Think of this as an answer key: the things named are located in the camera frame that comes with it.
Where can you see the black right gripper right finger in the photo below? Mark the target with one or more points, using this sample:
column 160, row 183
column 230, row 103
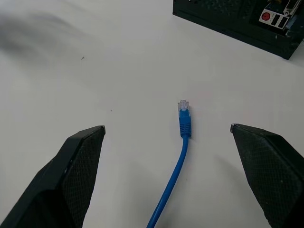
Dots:
column 273, row 171

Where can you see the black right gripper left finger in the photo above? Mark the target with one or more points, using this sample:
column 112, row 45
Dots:
column 59, row 180

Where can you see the black computer case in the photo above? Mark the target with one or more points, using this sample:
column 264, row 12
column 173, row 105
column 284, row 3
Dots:
column 225, row 14

